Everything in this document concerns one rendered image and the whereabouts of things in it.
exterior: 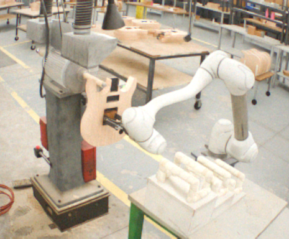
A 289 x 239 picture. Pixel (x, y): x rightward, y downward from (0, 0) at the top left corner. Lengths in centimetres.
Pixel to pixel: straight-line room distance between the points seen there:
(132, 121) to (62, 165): 101
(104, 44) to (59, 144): 91
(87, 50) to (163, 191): 76
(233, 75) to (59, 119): 115
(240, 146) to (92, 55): 106
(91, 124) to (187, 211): 84
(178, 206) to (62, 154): 125
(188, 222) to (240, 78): 79
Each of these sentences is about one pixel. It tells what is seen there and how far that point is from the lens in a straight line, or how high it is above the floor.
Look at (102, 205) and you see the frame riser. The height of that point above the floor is 13.
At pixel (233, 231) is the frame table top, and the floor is 93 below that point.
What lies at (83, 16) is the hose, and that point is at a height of 164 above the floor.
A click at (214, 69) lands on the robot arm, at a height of 141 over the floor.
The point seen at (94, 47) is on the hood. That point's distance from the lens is 163.
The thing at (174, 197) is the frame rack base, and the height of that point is 110.
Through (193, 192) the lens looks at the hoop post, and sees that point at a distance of 123.
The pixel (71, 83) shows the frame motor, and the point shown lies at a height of 121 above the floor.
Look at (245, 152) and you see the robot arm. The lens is 211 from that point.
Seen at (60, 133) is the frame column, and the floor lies 80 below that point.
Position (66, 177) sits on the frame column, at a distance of 249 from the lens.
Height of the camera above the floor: 191
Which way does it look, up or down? 26 degrees down
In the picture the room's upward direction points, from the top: 6 degrees clockwise
